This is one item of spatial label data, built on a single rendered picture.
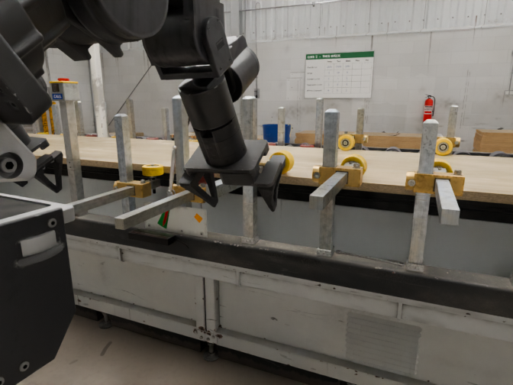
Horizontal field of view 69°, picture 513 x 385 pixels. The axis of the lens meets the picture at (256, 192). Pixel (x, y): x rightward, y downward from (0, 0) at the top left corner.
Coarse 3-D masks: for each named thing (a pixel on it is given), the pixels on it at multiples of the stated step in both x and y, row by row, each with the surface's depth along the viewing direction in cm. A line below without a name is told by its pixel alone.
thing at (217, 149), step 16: (224, 128) 44; (208, 144) 46; (224, 144) 46; (240, 144) 47; (256, 144) 50; (192, 160) 50; (208, 160) 48; (224, 160) 47; (240, 160) 48; (256, 160) 47
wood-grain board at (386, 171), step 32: (64, 160) 168; (96, 160) 160; (160, 160) 159; (320, 160) 159; (384, 160) 159; (416, 160) 159; (448, 160) 159; (480, 160) 159; (512, 160) 159; (480, 192) 105; (512, 192) 104
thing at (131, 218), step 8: (184, 192) 121; (160, 200) 112; (168, 200) 112; (176, 200) 115; (184, 200) 119; (144, 208) 104; (152, 208) 105; (160, 208) 108; (168, 208) 112; (120, 216) 96; (128, 216) 96; (136, 216) 99; (144, 216) 102; (152, 216) 105; (120, 224) 95; (128, 224) 96; (136, 224) 99
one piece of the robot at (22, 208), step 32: (0, 224) 33; (32, 224) 36; (64, 224) 39; (0, 256) 33; (32, 256) 36; (64, 256) 39; (0, 288) 34; (32, 288) 36; (64, 288) 40; (0, 320) 34; (32, 320) 37; (64, 320) 40; (0, 352) 34; (32, 352) 37; (0, 384) 34
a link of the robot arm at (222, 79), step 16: (192, 80) 41; (208, 80) 42; (224, 80) 42; (192, 96) 41; (208, 96) 41; (224, 96) 43; (192, 112) 43; (208, 112) 43; (224, 112) 43; (208, 128) 44
